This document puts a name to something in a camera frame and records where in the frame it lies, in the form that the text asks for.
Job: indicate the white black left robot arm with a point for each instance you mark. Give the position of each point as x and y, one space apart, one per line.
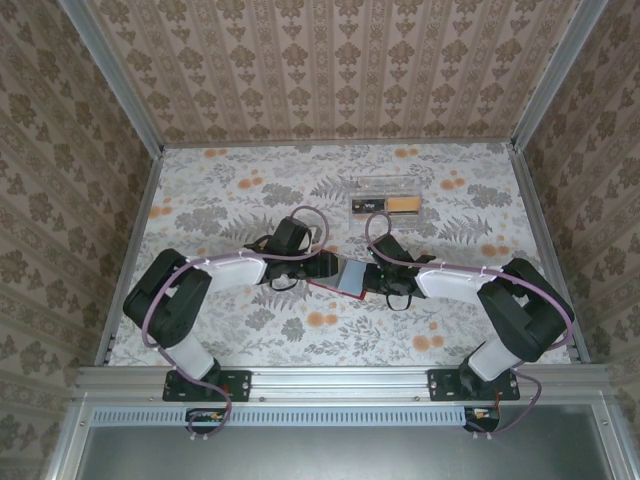
235 270

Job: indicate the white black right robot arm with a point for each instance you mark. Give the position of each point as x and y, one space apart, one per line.
445 282

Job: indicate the black card with white print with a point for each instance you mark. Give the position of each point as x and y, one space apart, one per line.
367 206

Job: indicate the orange card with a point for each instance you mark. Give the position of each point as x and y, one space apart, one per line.
402 206

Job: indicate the clear plastic box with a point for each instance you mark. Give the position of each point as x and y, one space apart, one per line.
385 222

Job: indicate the small connector board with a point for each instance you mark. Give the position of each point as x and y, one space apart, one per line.
205 416
482 415

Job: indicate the grey metal sheet panel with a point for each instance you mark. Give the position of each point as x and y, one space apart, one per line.
350 455

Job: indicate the aluminium table end rail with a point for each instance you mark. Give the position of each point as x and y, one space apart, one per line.
300 144

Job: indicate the aluminium table edge rail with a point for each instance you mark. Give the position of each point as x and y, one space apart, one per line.
340 382

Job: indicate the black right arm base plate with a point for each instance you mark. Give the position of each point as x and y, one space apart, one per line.
442 385

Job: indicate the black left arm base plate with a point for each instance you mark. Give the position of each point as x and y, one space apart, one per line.
235 385

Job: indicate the aluminium table side rail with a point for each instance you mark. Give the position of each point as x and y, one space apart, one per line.
546 225
141 210

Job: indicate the aluminium frame post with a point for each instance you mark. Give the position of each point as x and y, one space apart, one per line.
114 75
559 75

